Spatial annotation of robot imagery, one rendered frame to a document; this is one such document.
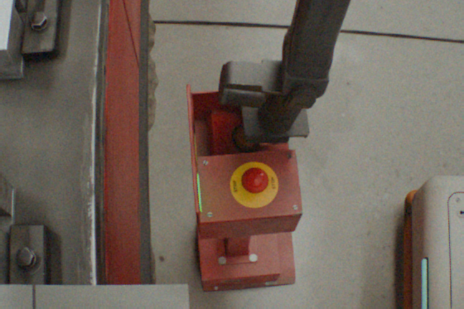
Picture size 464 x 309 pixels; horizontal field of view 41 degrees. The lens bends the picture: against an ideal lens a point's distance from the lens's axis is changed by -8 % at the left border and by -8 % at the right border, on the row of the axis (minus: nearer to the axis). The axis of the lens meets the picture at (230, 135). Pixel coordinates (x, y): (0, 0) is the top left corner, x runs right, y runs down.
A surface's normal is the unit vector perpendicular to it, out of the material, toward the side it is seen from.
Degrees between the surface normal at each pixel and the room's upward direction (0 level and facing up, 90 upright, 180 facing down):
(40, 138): 0
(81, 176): 0
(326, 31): 90
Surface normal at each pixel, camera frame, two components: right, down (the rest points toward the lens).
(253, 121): 0.18, -0.40
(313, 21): -0.09, 0.92
